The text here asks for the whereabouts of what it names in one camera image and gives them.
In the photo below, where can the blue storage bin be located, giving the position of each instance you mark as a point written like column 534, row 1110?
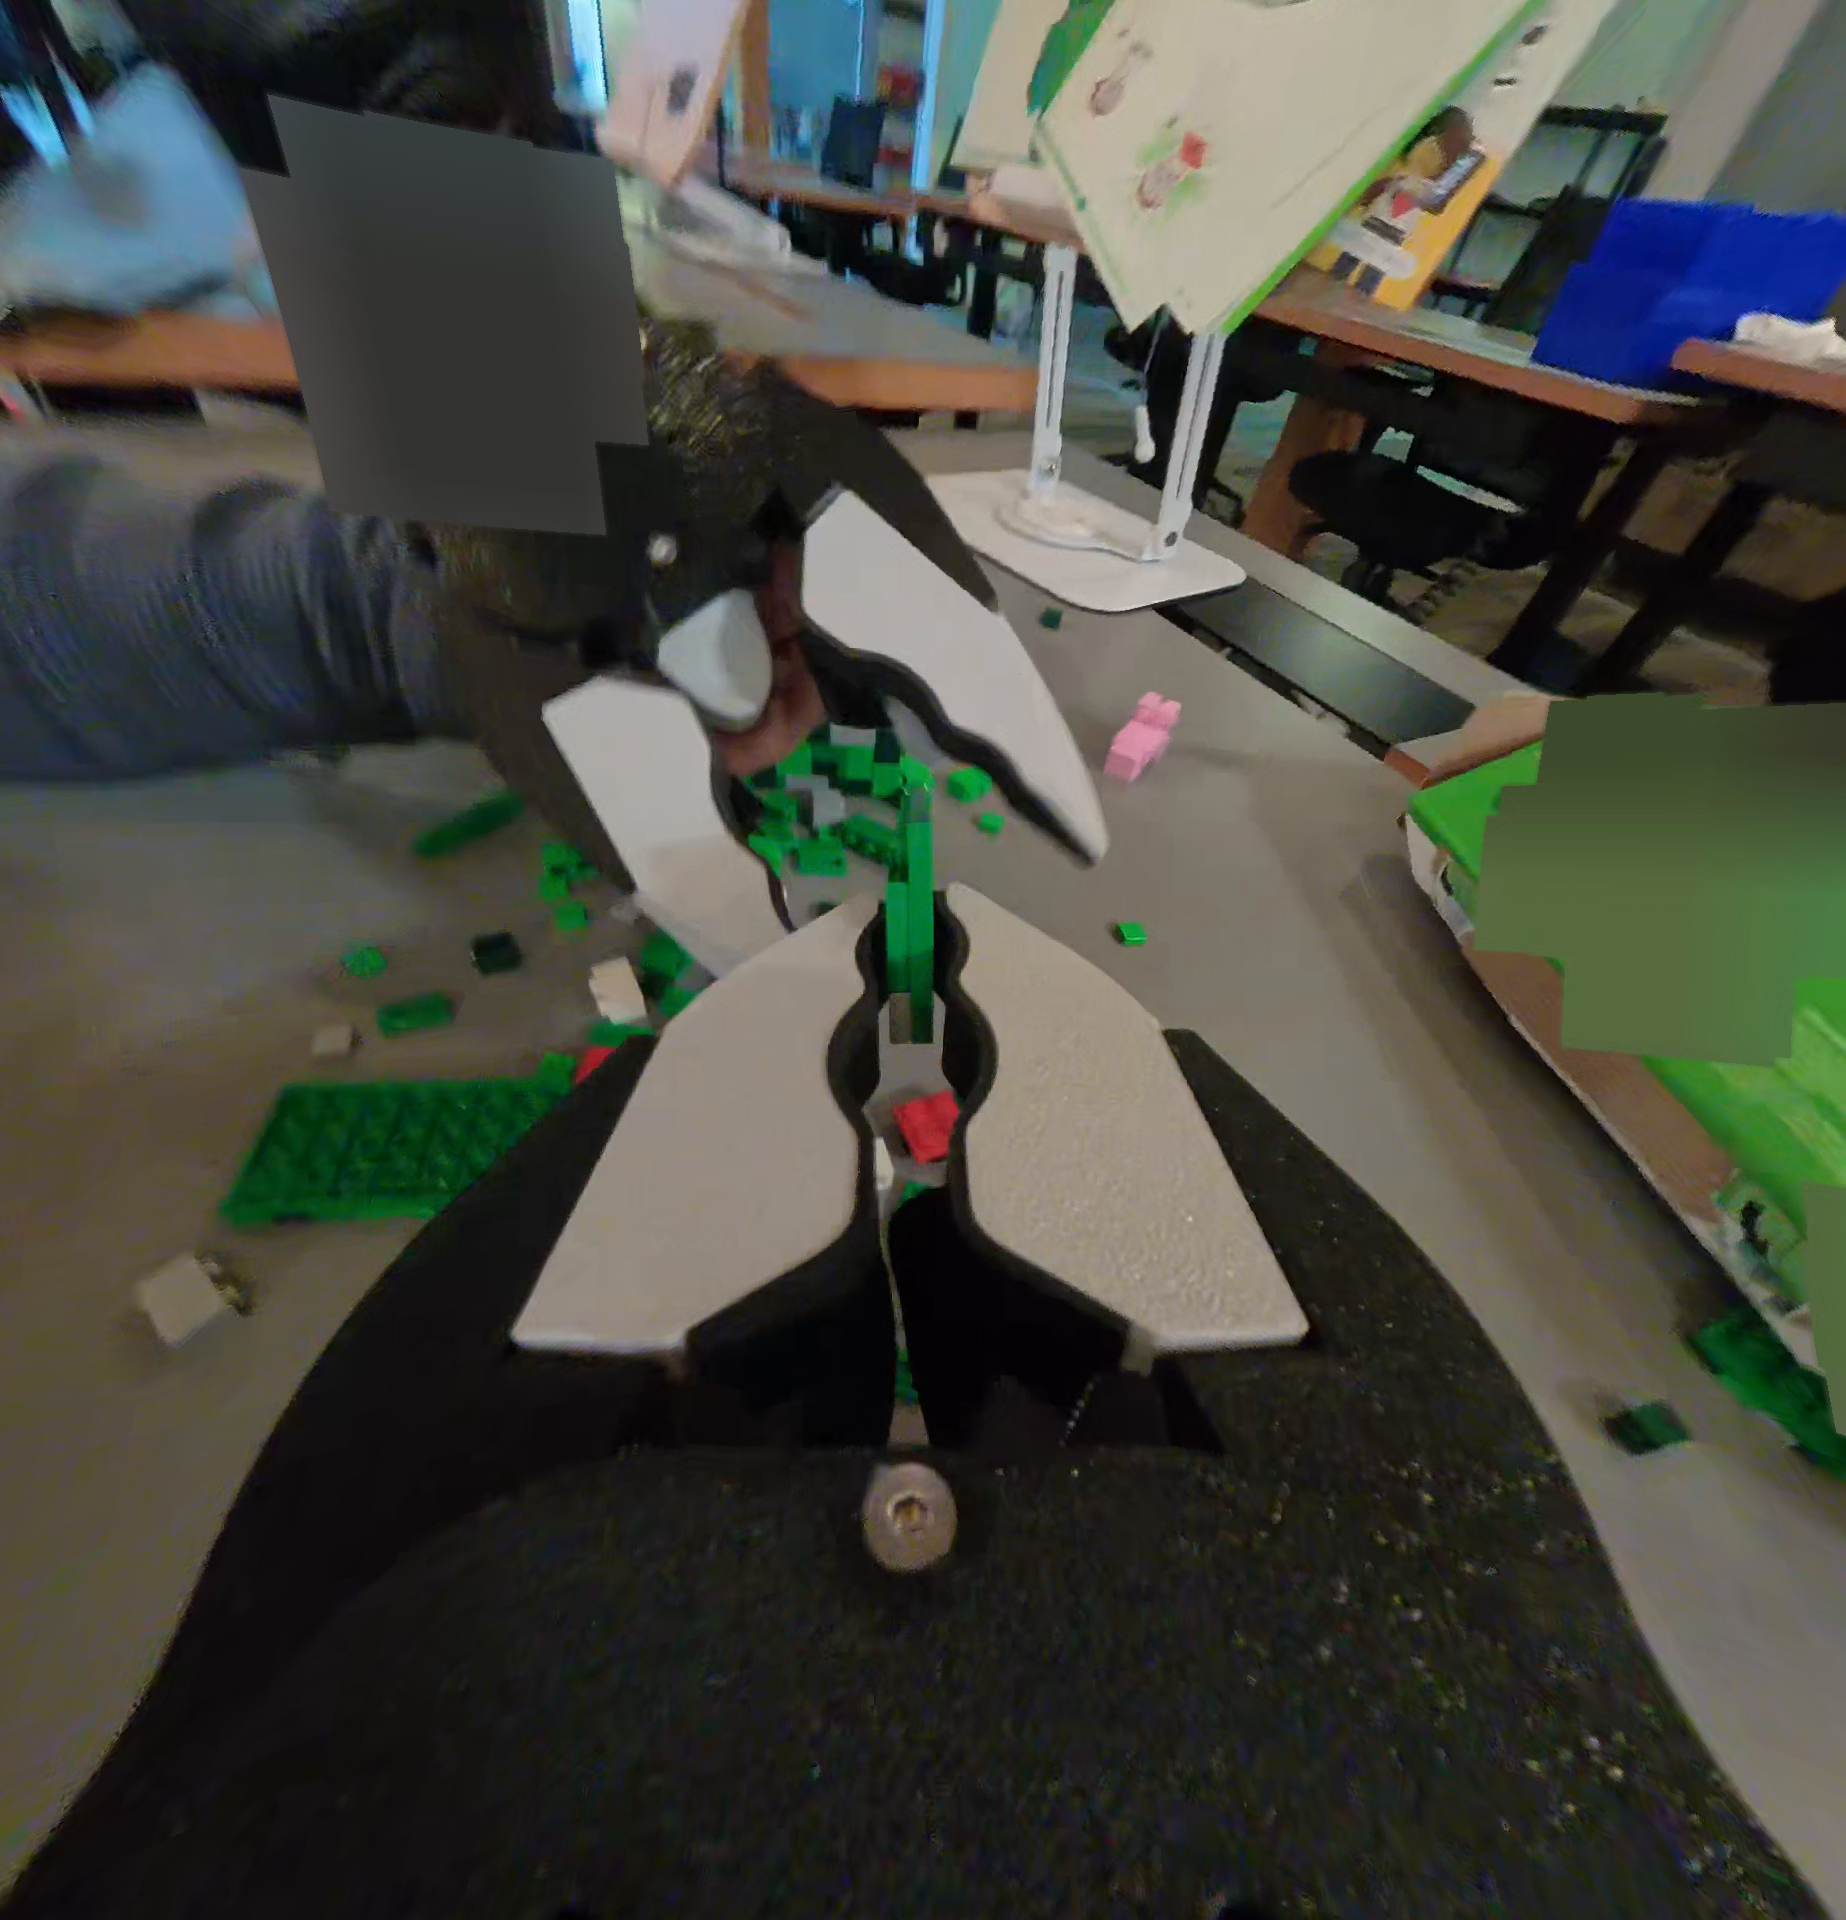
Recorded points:
column 1673, row 284

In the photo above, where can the red brick plate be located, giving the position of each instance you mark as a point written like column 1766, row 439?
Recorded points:
column 594, row 1062

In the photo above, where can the dark green brick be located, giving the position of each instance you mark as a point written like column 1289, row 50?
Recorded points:
column 496, row 954

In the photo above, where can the wooden office desk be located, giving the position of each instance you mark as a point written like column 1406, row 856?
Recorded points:
column 1778, row 374

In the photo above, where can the small red brick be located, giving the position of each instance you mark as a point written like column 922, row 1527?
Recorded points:
column 927, row 1125

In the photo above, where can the small grey tile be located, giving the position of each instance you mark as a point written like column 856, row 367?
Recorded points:
column 335, row 1040

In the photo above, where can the green mosaic brick cube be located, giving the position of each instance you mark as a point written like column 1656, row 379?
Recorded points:
column 909, row 901

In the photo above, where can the light grey brick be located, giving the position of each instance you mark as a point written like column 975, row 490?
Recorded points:
column 185, row 1299

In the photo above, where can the green toy box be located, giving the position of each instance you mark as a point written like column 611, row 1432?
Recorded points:
column 1733, row 1110

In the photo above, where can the person's left hand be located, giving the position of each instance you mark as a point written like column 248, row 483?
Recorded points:
column 788, row 721

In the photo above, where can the person's left forearm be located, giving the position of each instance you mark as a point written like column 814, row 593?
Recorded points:
column 159, row 615

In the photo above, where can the loose small green bricks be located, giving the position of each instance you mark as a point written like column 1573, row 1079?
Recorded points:
column 413, row 1015

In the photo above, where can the long green brick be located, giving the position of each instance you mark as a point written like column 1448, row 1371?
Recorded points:
column 470, row 825

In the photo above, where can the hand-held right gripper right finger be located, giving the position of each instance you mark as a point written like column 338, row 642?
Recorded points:
column 1119, row 1185

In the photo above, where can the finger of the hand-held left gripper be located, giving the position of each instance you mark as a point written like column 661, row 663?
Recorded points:
column 939, row 645
column 639, row 795

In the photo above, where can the pink toy pig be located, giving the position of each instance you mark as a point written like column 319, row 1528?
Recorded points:
column 1140, row 743

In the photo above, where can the yellow toy box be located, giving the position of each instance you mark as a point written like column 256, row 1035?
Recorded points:
column 1403, row 225

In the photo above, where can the white stand with instruction booklet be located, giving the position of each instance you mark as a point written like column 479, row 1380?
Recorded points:
column 1463, row 353

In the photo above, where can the green rectangular brick plate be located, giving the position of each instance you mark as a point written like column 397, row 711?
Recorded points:
column 382, row 1149

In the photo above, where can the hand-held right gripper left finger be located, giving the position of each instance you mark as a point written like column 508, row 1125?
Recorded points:
column 699, row 1185

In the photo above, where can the white brick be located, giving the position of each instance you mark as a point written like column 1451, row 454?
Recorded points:
column 617, row 990

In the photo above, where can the black office chair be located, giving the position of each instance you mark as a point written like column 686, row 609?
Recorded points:
column 1403, row 511

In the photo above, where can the beige booklet stand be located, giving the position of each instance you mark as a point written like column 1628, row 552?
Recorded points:
column 682, row 74

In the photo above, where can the grey desk with wooden edge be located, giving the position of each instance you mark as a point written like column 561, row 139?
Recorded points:
column 143, row 353

